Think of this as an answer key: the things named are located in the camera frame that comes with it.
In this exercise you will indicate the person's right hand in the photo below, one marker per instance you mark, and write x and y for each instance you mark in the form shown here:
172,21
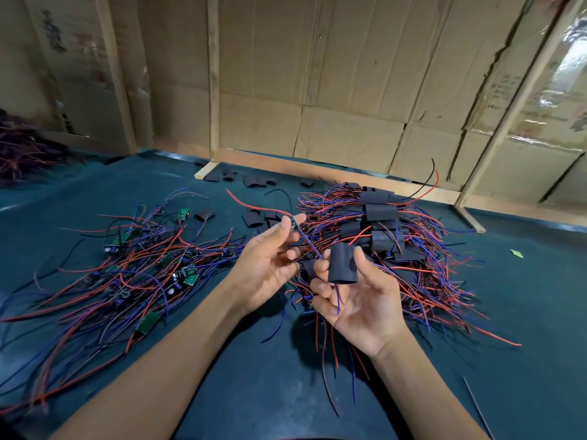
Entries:
367,307

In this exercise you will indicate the person's left hand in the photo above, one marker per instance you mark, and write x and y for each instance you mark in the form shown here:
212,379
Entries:
261,266

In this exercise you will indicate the pile of black sleeve pieces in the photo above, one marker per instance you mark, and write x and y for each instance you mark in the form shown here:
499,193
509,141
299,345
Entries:
254,218

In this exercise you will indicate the pile of sleeved wired boards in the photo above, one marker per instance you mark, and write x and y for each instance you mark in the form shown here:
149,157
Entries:
381,212

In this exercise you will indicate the pile of unsleeved wired boards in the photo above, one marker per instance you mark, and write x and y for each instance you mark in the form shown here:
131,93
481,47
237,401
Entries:
101,288

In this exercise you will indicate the person's left forearm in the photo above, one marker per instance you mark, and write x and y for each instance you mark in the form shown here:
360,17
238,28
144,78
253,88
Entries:
147,380

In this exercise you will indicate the person's right forearm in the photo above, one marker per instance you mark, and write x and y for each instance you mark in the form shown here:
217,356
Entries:
431,394

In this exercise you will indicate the wooden ledge board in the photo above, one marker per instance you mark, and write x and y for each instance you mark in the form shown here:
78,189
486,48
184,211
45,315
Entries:
348,174

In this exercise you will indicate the small green scrap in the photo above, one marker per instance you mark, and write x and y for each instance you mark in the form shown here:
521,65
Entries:
516,254

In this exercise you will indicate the clear plastic sheet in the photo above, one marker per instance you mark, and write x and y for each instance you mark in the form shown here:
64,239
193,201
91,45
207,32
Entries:
569,78

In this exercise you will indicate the thin wooden post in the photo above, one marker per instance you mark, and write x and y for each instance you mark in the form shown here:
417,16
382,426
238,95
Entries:
214,78

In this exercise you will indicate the wide wooden post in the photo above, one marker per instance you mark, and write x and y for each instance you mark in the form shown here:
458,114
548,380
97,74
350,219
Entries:
116,78

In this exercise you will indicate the pale slanted wooden post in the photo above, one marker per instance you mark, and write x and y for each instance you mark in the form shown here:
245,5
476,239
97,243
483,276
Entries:
514,105

